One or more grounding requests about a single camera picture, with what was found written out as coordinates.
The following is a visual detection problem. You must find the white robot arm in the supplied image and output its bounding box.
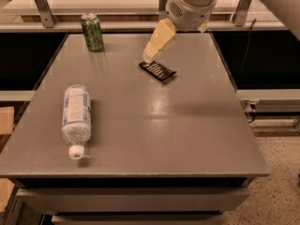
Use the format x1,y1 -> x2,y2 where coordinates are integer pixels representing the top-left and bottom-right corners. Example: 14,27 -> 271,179
142,0 -> 300,63

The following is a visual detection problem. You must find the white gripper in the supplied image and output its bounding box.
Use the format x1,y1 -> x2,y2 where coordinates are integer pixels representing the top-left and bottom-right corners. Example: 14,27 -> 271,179
142,0 -> 218,63

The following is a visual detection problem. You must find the left metal shelf bracket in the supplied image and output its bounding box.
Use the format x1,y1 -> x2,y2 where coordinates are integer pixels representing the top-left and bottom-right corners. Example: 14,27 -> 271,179
34,0 -> 55,28

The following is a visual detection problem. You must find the clear plastic water bottle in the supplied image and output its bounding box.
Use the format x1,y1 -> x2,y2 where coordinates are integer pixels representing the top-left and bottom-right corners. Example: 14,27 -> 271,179
61,84 -> 91,159

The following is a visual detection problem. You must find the black rxbar chocolate wrapper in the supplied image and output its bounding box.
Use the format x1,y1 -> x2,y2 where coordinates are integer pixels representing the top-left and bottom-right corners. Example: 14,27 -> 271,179
139,61 -> 175,82

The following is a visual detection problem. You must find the green soda can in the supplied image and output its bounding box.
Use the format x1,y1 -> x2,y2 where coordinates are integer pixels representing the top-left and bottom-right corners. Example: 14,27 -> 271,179
81,13 -> 104,52

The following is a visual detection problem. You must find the brown cardboard box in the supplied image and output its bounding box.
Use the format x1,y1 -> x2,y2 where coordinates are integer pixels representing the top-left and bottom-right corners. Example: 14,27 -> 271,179
0,107 -> 14,135

